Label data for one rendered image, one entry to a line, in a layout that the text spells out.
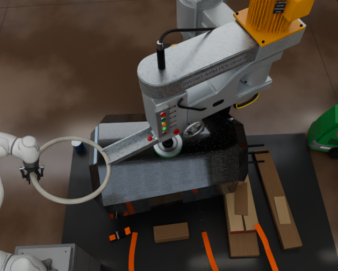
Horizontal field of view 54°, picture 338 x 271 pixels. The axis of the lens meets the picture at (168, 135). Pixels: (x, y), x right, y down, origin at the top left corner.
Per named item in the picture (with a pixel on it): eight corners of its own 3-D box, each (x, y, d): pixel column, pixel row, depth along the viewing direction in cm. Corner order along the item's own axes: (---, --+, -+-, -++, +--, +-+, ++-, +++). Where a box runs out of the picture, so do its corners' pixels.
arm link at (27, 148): (43, 151, 191) (21, 145, 190) (42, 135, 179) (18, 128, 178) (35, 166, 184) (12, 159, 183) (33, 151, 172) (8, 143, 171)
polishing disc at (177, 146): (158, 128, 251) (158, 127, 250) (185, 135, 247) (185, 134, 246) (149, 152, 241) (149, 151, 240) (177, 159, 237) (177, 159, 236)
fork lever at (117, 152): (189, 105, 236) (189, 101, 231) (203, 126, 227) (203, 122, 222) (100, 148, 224) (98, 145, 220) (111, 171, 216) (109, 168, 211)
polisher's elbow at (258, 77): (232, 72, 226) (236, 51, 209) (255, 61, 230) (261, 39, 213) (249, 91, 217) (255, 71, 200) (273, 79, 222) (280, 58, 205)
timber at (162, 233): (155, 243, 293) (154, 240, 283) (153, 229, 299) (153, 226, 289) (188, 239, 294) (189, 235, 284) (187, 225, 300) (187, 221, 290)
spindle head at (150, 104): (192, 100, 234) (194, 55, 195) (208, 123, 224) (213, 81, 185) (145, 120, 226) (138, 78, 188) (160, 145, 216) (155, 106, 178)
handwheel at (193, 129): (196, 120, 222) (198, 108, 209) (204, 132, 217) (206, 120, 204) (177, 129, 219) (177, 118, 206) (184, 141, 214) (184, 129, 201)
